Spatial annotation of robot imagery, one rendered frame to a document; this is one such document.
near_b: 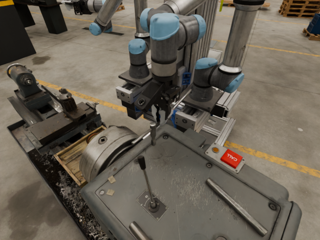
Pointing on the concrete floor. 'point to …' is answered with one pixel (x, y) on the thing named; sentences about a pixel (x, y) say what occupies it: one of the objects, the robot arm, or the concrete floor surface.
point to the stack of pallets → (299, 8)
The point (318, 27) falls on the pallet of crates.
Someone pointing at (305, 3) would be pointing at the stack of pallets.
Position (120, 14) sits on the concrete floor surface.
